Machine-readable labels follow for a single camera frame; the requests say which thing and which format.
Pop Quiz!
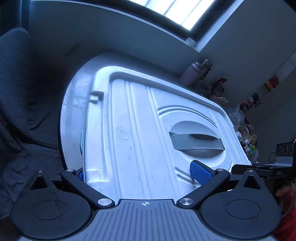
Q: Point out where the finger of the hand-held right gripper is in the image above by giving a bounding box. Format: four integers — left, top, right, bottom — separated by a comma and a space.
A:
231, 163, 270, 180

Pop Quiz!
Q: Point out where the pink water bottle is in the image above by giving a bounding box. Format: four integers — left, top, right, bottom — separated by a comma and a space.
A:
179, 62, 202, 88

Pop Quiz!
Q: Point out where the wooden wall shelf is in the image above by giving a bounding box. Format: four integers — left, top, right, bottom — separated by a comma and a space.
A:
265, 75, 280, 90

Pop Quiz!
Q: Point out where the clear plastic bag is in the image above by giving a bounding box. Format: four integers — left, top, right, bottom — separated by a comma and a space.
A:
225, 103, 246, 131

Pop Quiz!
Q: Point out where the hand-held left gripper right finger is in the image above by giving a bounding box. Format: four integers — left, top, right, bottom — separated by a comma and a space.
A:
176, 160, 266, 210

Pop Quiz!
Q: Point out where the tissue pack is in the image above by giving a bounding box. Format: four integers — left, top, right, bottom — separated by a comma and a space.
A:
214, 95, 230, 105

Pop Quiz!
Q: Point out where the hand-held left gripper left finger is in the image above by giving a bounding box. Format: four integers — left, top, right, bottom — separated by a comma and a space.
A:
30, 169, 115, 208

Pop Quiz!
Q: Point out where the grey desktop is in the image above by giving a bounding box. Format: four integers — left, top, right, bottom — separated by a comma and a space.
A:
59, 50, 208, 171

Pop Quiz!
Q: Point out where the window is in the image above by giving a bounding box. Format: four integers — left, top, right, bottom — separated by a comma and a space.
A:
125, 0, 234, 44

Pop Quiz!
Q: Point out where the white storage box lid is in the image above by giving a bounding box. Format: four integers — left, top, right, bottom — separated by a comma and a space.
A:
82, 66, 252, 201

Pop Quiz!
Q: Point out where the person's right hand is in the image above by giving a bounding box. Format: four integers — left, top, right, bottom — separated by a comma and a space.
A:
275, 181, 296, 210

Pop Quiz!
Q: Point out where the grey knitted chair cover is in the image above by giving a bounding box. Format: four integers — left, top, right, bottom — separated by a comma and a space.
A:
0, 27, 68, 220

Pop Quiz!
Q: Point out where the steel thermos flask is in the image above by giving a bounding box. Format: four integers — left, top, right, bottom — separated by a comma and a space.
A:
199, 59, 213, 80

